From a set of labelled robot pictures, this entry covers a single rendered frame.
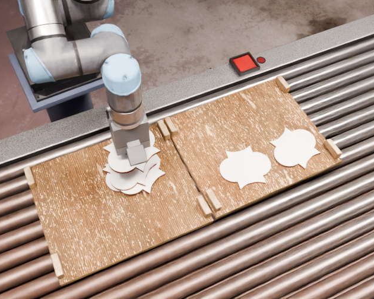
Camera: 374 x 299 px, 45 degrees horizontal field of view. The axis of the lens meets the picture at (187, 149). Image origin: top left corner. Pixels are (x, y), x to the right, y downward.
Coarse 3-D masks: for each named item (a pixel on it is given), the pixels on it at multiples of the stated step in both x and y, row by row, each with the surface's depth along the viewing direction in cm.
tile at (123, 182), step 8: (104, 168) 123; (136, 168) 123; (144, 168) 123; (112, 176) 122; (120, 176) 122; (128, 176) 122; (136, 176) 122; (144, 176) 122; (112, 184) 120; (120, 184) 120; (128, 184) 121; (136, 184) 121; (144, 184) 121
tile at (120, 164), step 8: (152, 136) 118; (112, 144) 117; (152, 144) 117; (112, 152) 115; (152, 152) 116; (112, 160) 114; (120, 160) 114; (128, 160) 114; (112, 168) 113; (120, 168) 113; (128, 168) 113
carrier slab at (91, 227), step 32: (64, 160) 127; (96, 160) 127; (160, 160) 128; (32, 192) 121; (64, 192) 121; (96, 192) 122; (160, 192) 122; (192, 192) 123; (64, 224) 116; (96, 224) 117; (128, 224) 117; (160, 224) 117; (192, 224) 118; (64, 256) 112; (96, 256) 112; (128, 256) 113
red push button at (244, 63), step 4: (244, 56) 152; (248, 56) 152; (236, 60) 151; (240, 60) 151; (244, 60) 151; (248, 60) 151; (236, 64) 150; (240, 64) 150; (244, 64) 150; (248, 64) 150; (252, 64) 150; (240, 68) 149; (244, 68) 149; (248, 68) 149
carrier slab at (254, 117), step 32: (256, 96) 142; (288, 96) 142; (192, 128) 134; (224, 128) 135; (256, 128) 135; (288, 128) 135; (192, 160) 128; (320, 160) 129; (224, 192) 123; (256, 192) 123
